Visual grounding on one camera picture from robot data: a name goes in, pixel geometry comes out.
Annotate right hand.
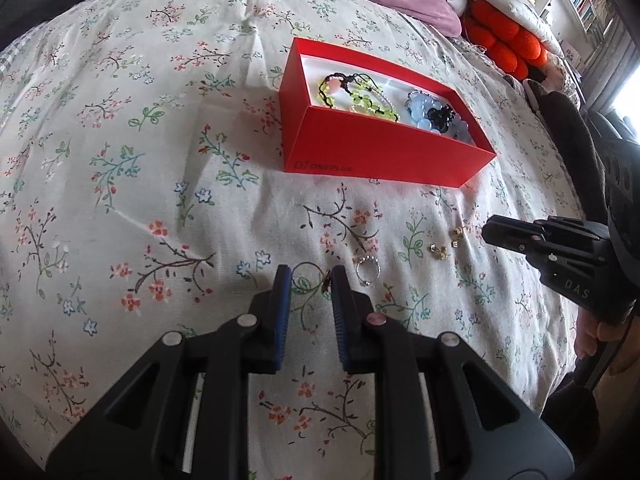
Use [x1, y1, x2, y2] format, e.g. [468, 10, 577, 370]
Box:
[574, 308, 639, 370]

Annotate gold earrings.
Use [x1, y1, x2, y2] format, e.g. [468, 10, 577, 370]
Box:
[427, 226, 464, 260]

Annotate bookshelf with books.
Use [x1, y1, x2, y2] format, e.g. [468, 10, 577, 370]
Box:
[544, 0, 615, 61]

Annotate orange knotted cushion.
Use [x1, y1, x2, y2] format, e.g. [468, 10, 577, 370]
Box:
[461, 0, 548, 81]

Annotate dark brown garment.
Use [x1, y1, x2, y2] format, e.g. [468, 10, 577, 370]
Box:
[523, 78, 608, 224]

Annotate floral bed cover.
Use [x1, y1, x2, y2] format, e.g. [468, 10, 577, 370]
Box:
[1, 0, 580, 479]

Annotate green beaded black cord bracelet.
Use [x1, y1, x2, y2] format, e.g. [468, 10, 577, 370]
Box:
[316, 71, 402, 124]

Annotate pink bead pendant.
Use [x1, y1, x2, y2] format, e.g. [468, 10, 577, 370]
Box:
[324, 77, 342, 93]

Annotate black hair claw clip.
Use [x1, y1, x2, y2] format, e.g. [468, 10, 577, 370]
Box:
[427, 104, 456, 133]

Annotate light blue bead bracelet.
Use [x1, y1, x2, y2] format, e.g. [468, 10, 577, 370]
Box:
[403, 90, 474, 142]

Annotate grey checked sheet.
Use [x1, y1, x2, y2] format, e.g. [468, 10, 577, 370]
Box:
[0, 41, 23, 77]

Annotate red jewelry box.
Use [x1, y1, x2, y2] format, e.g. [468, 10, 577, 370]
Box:
[279, 38, 496, 188]

